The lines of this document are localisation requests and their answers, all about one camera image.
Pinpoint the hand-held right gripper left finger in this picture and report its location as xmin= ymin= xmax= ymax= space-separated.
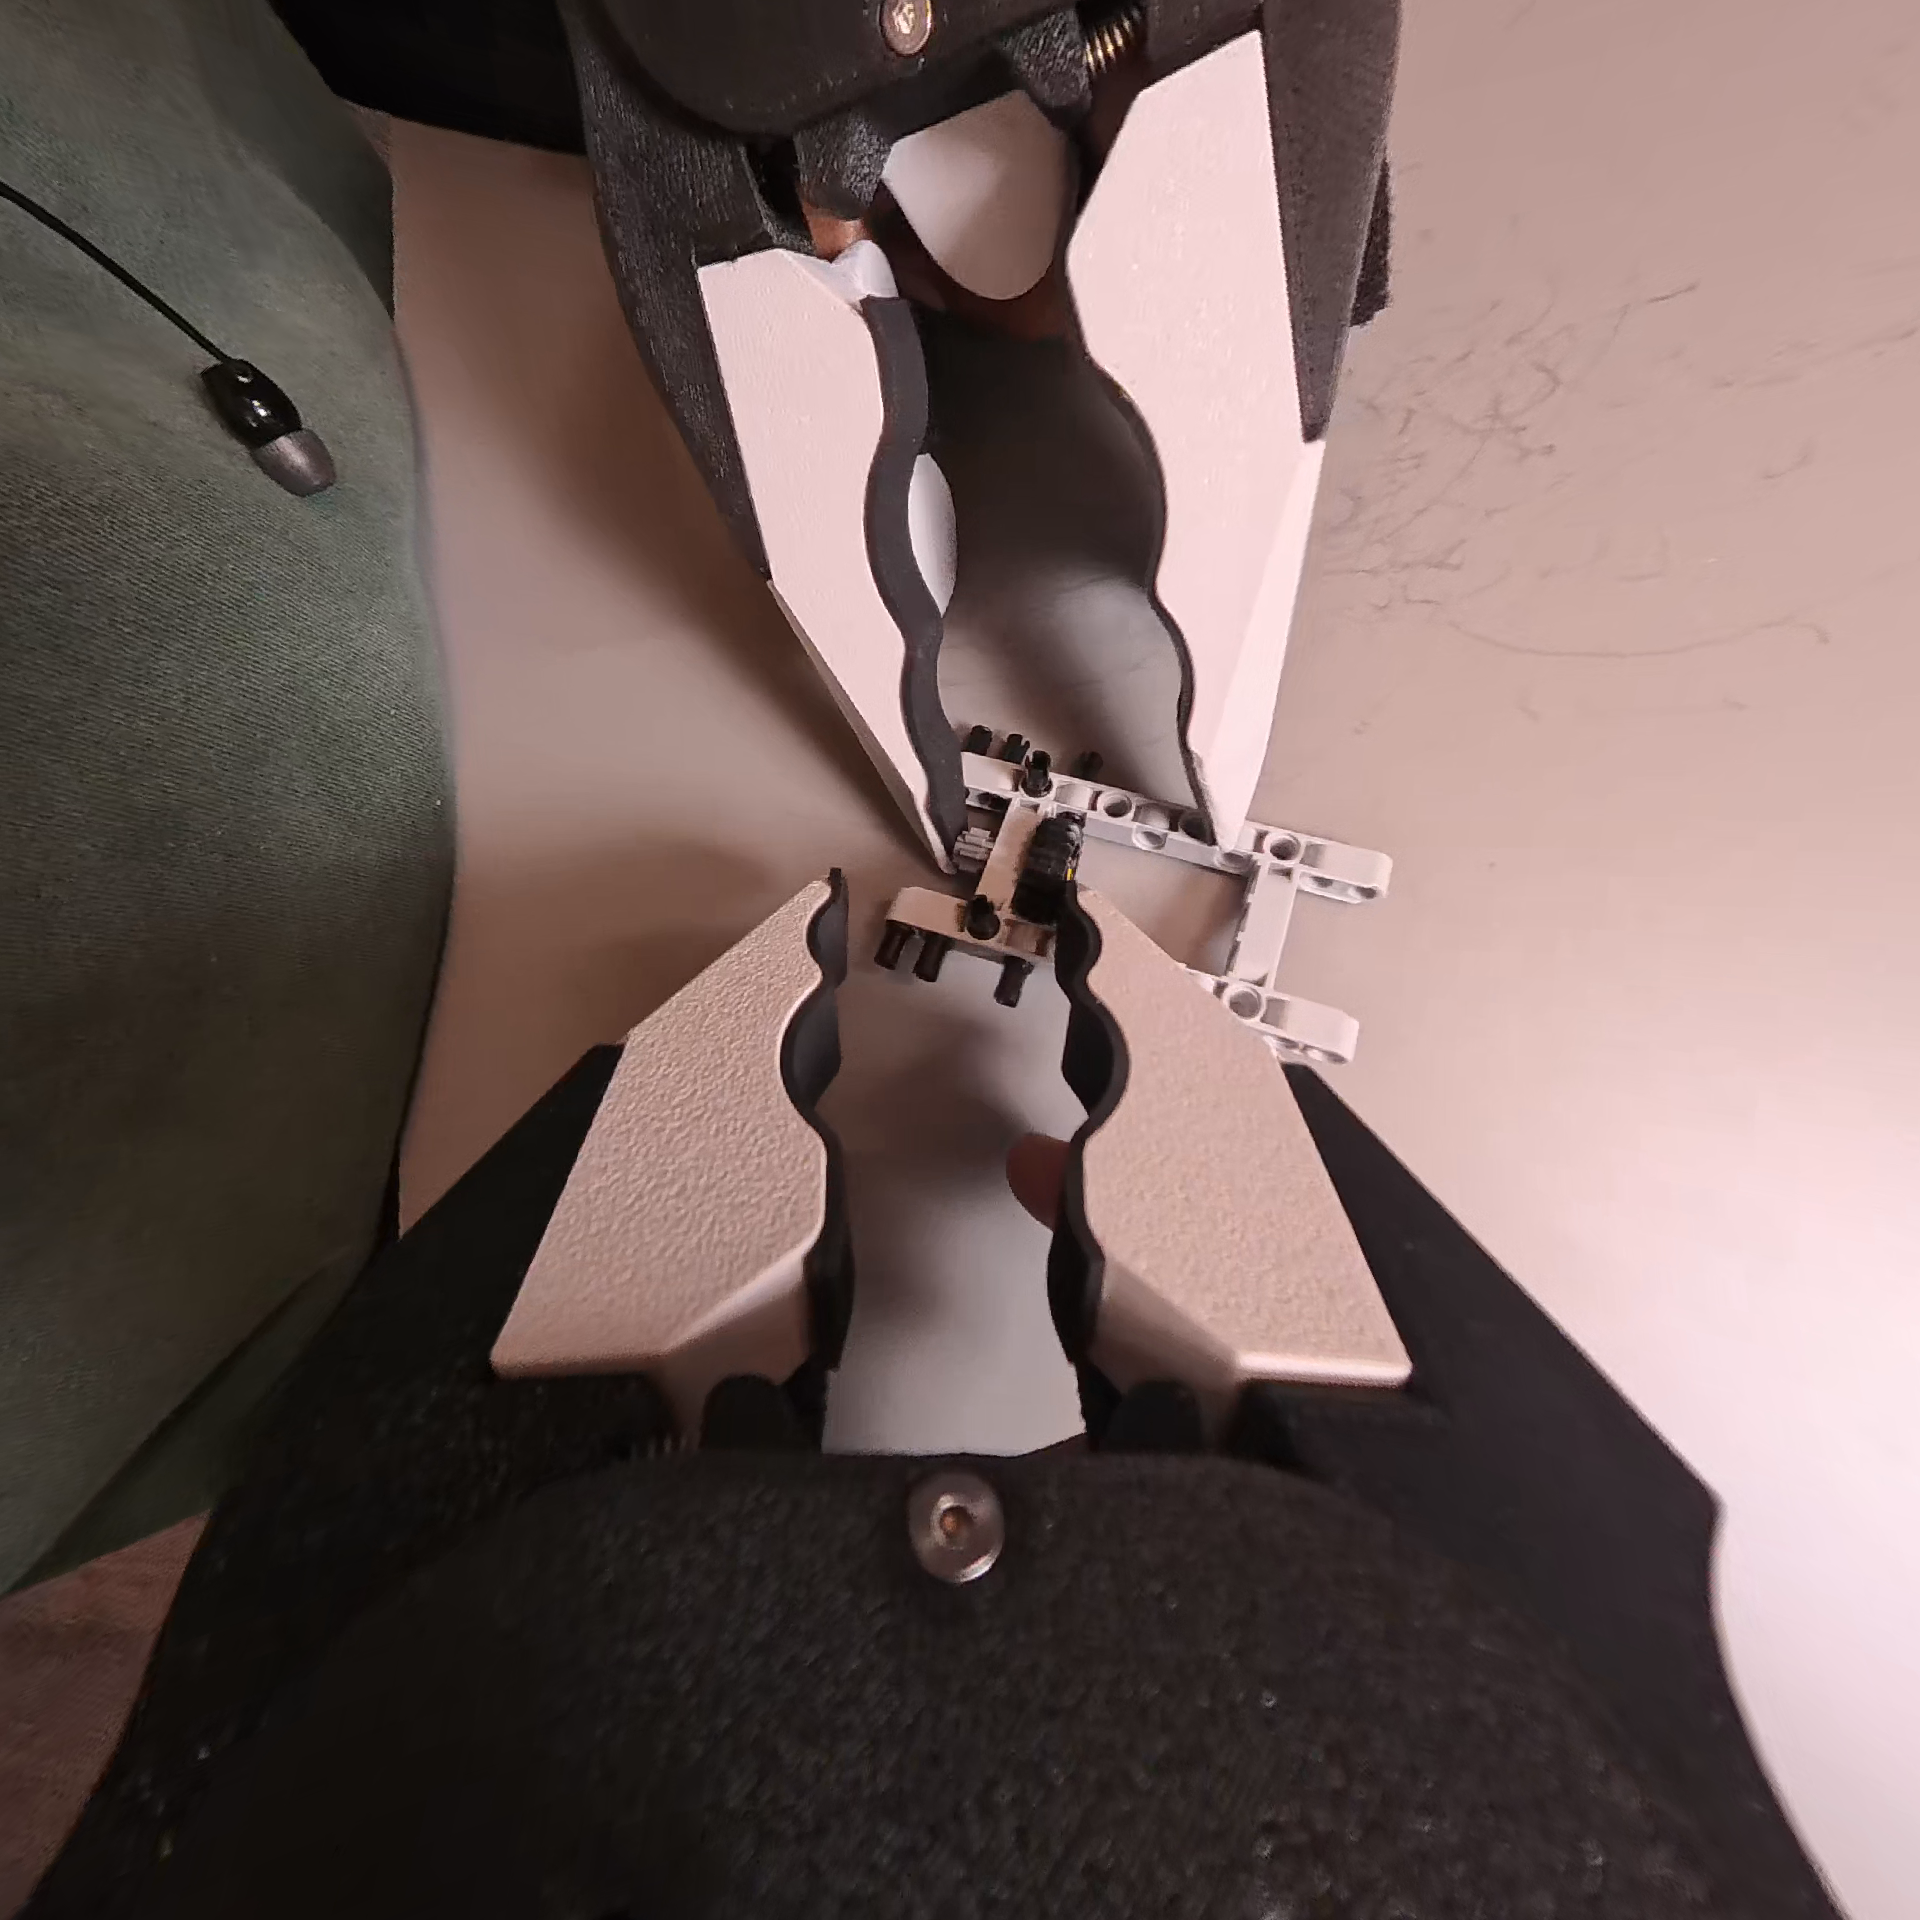
xmin=489 ymin=864 xmax=858 ymax=1425

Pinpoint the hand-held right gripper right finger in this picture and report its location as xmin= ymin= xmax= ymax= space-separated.
xmin=1055 ymin=882 xmax=1417 ymax=1403

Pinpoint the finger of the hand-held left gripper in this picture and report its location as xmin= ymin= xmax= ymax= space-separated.
xmin=881 ymin=28 xmax=1332 ymax=841
xmin=698 ymin=244 xmax=973 ymax=875

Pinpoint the grey lego frame assembly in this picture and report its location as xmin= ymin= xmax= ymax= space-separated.
xmin=873 ymin=720 xmax=1394 ymax=1068

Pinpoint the person's left hand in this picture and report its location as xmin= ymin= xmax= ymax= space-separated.
xmin=952 ymin=274 xmax=1108 ymax=345

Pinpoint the person's green shirt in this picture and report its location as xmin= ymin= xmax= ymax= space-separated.
xmin=0 ymin=0 xmax=458 ymax=1601

